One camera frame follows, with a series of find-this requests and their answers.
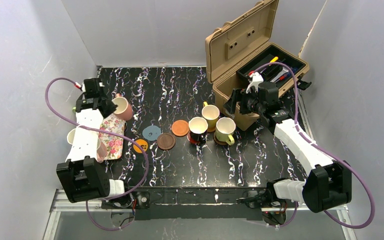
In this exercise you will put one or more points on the orange wooden coaster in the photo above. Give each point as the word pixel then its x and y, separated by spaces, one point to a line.
pixel 180 128

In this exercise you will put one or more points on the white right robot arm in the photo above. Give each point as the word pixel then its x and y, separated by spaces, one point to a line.
pixel 328 183

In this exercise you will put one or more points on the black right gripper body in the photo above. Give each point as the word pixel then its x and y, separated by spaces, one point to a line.
pixel 240 104

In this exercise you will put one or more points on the orange smiley coaster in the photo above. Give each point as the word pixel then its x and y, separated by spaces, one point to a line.
pixel 142 143

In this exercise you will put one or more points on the floral tray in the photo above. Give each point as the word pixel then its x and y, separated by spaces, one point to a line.
pixel 111 147

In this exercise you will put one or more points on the dark brown coaster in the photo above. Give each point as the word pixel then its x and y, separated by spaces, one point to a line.
pixel 166 141

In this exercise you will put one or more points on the red coaster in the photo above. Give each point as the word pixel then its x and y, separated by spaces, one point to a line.
pixel 193 138

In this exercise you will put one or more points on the black toolbox tray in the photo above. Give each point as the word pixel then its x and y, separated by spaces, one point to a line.
pixel 268 54

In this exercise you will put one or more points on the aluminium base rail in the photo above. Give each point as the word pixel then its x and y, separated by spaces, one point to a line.
pixel 168 213

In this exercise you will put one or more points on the silver wrench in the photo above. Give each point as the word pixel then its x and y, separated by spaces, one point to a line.
pixel 276 78

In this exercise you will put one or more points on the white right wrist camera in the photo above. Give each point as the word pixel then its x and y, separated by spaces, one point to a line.
pixel 256 79

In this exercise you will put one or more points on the dark walnut coaster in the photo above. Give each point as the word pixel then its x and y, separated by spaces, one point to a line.
pixel 222 143

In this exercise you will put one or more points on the red blue screwdriver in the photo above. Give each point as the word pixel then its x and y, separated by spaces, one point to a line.
pixel 288 74

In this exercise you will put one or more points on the yellow handled screwdriver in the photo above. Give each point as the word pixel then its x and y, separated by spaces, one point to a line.
pixel 274 59

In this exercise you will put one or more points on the tan plastic toolbox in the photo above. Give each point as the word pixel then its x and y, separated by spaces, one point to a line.
pixel 241 46

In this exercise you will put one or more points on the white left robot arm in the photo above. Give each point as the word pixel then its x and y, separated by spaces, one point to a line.
pixel 81 175

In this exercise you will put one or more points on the olive mug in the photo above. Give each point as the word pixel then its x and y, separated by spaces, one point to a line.
pixel 199 126

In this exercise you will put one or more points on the peach mug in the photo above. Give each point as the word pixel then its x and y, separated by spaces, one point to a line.
pixel 211 114

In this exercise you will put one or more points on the pink mug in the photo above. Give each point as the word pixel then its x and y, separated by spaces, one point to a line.
pixel 124 109

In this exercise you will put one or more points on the blue mug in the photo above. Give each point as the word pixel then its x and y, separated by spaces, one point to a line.
pixel 70 136

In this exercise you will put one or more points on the yellow mug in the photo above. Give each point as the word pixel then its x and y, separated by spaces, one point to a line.
pixel 225 129

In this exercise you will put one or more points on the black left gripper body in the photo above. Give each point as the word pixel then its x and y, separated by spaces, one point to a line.
pixel 107 106

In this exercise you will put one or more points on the blue grey coaster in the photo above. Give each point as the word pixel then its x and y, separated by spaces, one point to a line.
pixel 151 133

